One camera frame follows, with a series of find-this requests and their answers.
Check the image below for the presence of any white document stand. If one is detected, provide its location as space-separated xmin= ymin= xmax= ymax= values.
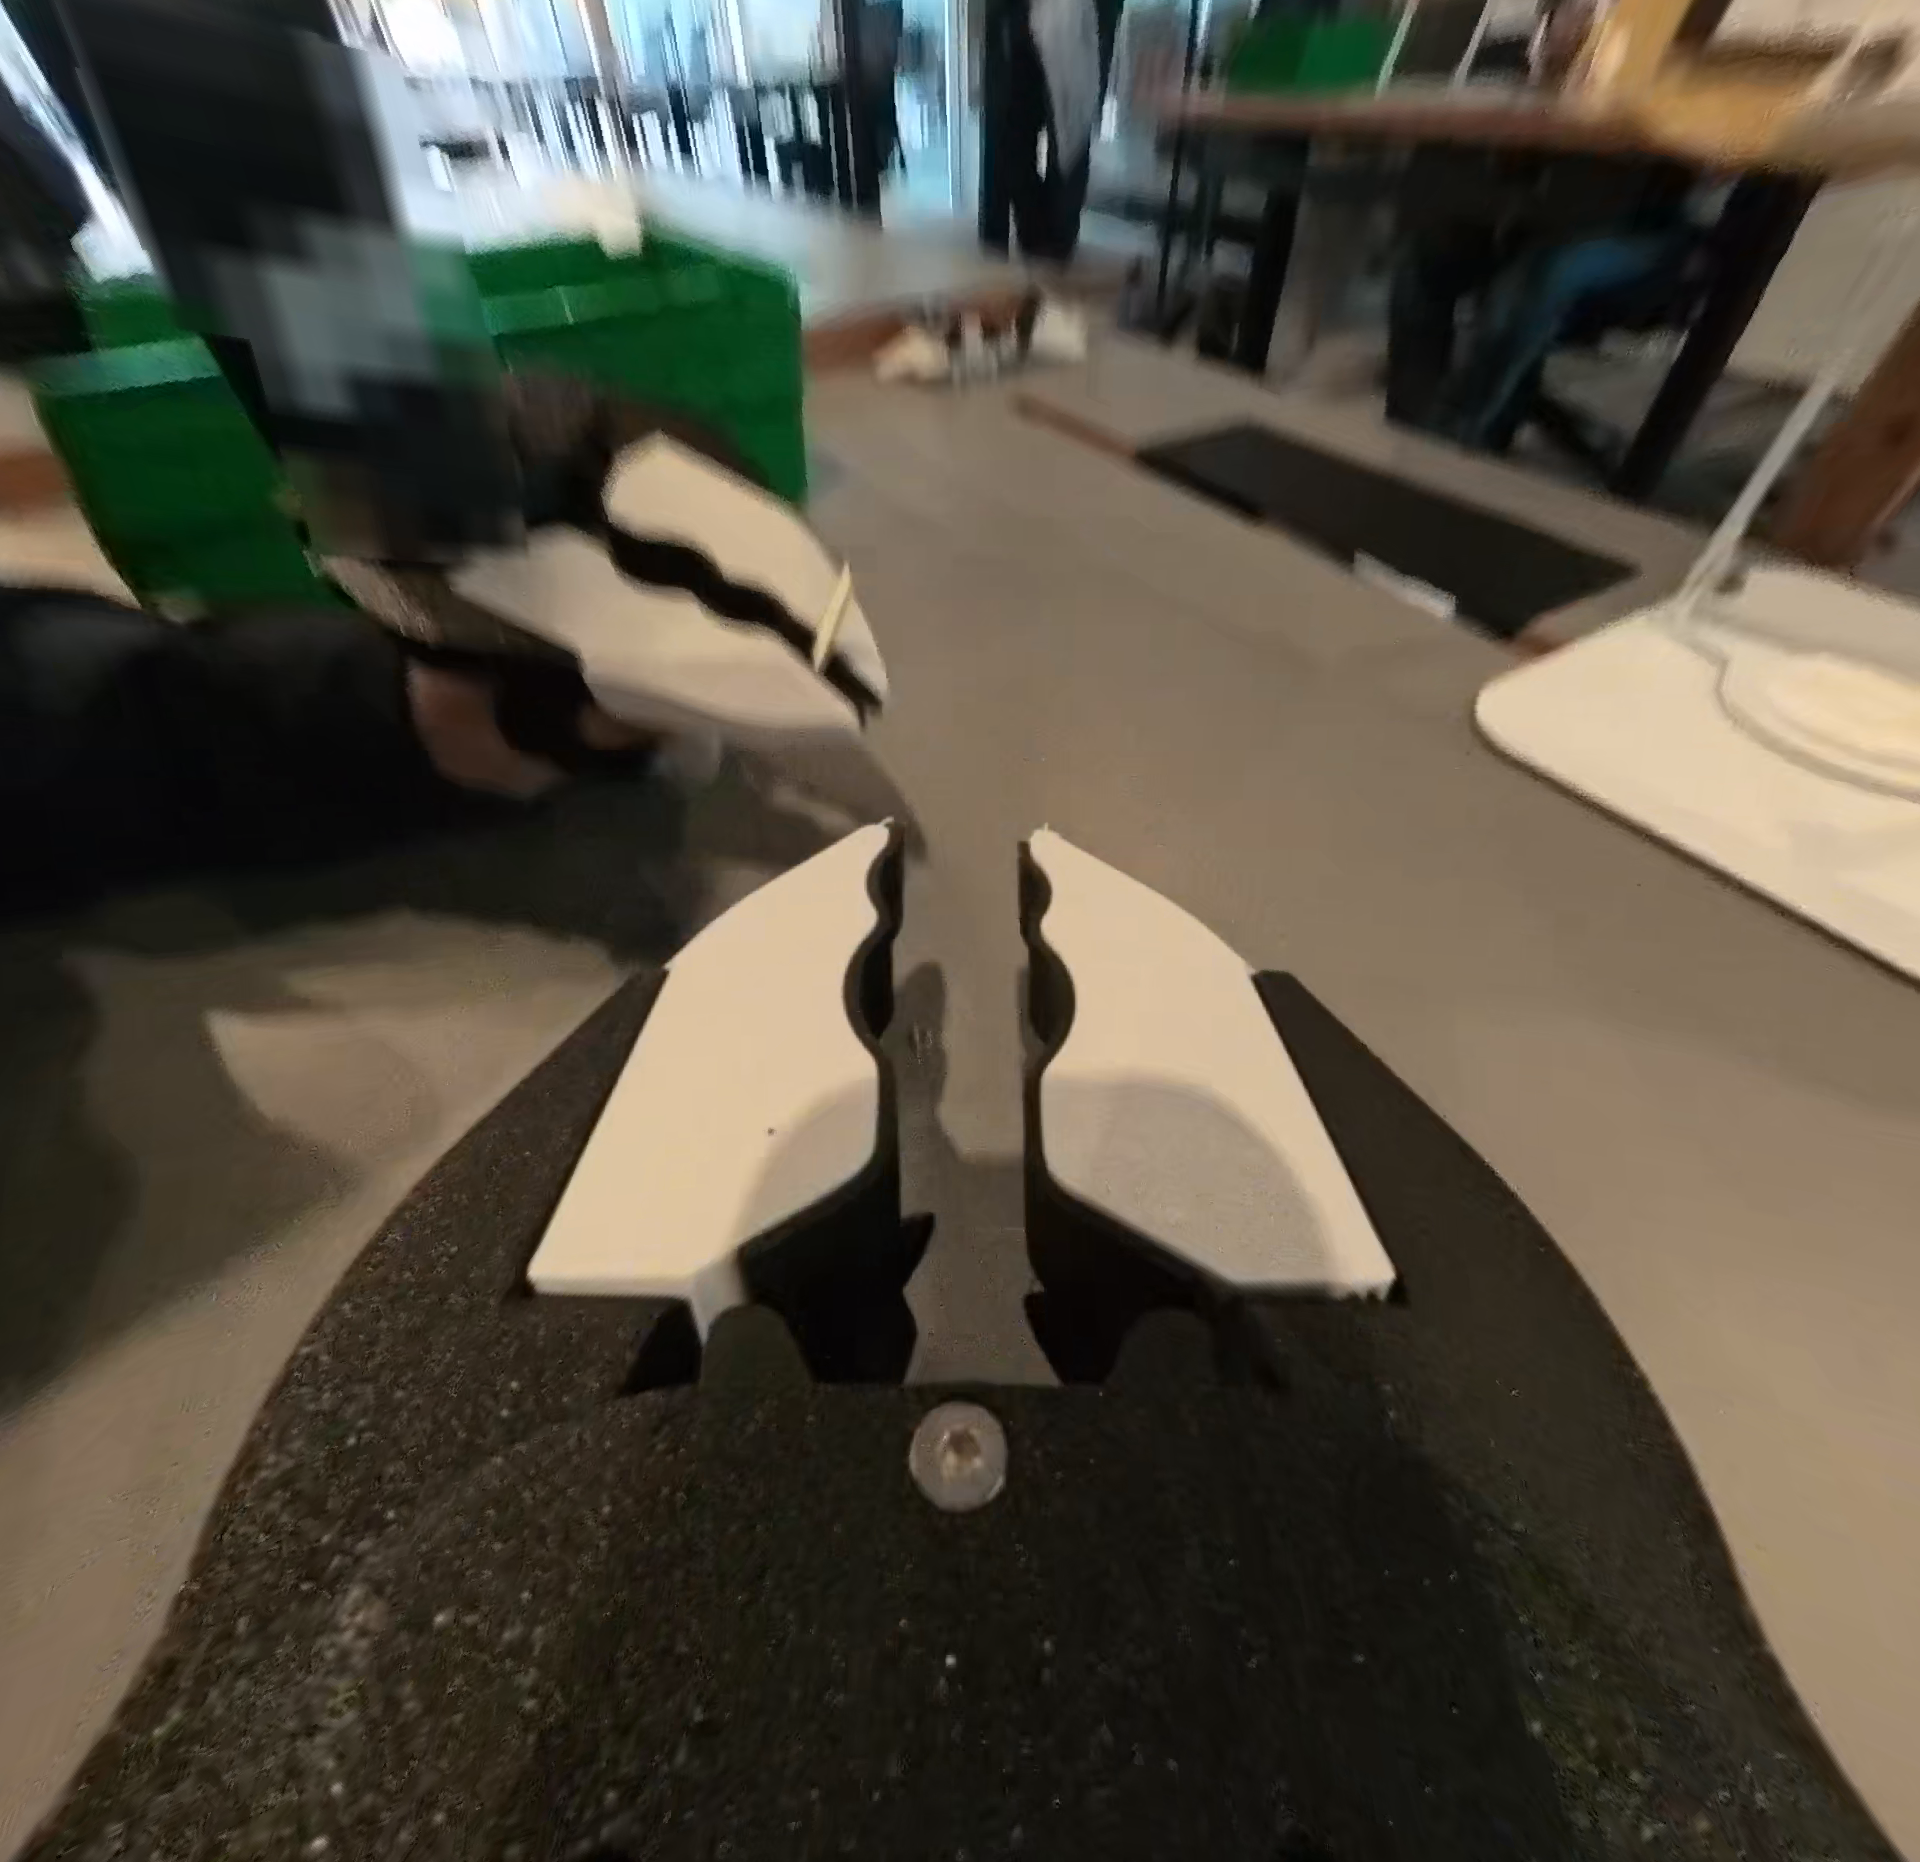
xmin=1478 ymin=340 xmax=1920 ymax=987

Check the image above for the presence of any white and dark object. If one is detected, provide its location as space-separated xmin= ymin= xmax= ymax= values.
xmin=875 ymin=292 xmax=1088 ymax=389

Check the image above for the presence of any grey desk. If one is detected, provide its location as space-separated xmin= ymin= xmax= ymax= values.
xmin=0 ymin=227 xmax=1920 ymax=1862

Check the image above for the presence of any wooden top table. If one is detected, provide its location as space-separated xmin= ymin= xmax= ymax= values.
xmin=1161 ymin=85 xmax=1838 ymax=503

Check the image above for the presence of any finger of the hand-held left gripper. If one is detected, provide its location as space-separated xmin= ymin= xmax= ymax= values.
xmin=447 ymin=527 xmax=872 ymax=744
xmin=598 ymin=431 xmax=894 ymax=722

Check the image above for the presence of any person's left hand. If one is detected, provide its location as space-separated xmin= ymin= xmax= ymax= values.
xmin=408 ymin=659 xmax=600 ymax=801

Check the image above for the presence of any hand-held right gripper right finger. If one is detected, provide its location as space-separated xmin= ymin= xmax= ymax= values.
xmin=1017 ymin=823 xmax=1407 ymax=1386

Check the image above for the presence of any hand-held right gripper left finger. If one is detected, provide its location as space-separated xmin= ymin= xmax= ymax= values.
xmin=525 ymin=822 xmax=937 ymax=1389

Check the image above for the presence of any person's left forearm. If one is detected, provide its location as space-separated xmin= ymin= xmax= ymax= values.
xmin=0 ymin=588 xmax=452 ymax=911

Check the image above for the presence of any green plastic bin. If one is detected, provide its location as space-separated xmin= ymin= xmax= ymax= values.
xmin=1231 ymin=9 xmax=1404 ymax=94
xmin=32 ymin=227 xmax=812 ymax=619

